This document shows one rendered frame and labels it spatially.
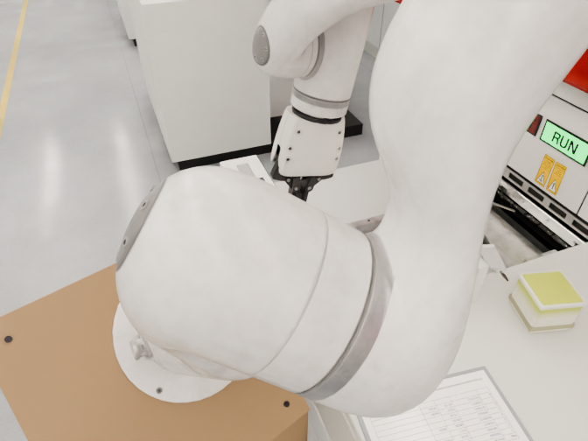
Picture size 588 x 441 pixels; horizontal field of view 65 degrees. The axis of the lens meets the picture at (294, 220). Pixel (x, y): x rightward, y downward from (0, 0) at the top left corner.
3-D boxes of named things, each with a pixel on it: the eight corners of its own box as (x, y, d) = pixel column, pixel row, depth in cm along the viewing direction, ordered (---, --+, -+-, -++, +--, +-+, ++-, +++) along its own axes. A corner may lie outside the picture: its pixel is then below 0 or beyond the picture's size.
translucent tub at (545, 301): (547, 296, 80) (561, 268, 75) (571, 332, 74) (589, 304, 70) (505, 300, 79) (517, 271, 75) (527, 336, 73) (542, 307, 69)
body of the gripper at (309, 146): (338, 95, 73) (322, 158, 79) (277, 93, 68) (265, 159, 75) (360, 115, 67) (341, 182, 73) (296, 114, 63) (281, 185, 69)
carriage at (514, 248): (452, 186, 125) (455, 178, 123) (557, 279, 99) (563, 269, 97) (427, 192, 123) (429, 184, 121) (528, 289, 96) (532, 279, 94)
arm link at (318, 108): (337, 81, 72) (332, 100, 73) (284, 78, 68) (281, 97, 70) (363, 103, 66) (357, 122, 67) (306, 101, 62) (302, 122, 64)
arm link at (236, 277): (257, 396, 47) (407, 427, 26) (77, 328, 42) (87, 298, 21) (294, 287, 52) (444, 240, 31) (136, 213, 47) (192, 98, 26)
